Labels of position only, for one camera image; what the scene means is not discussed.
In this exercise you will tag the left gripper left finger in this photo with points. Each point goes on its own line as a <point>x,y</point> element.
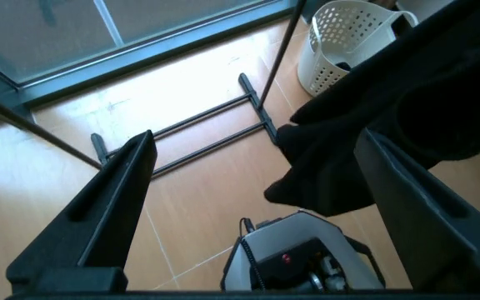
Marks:
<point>98,233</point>

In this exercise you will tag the white laundry basket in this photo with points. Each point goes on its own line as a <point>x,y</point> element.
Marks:
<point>319,71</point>

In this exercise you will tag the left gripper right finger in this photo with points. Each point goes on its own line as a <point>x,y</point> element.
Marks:
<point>440,233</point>

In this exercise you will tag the black shorts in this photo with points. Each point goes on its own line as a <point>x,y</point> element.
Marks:
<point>431,83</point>

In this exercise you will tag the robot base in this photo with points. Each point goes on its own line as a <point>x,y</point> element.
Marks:
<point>290,233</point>

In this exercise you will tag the window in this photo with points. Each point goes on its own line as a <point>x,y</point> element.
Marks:
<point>56,41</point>

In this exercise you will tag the black clothes rack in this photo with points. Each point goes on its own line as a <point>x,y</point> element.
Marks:
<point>206,114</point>

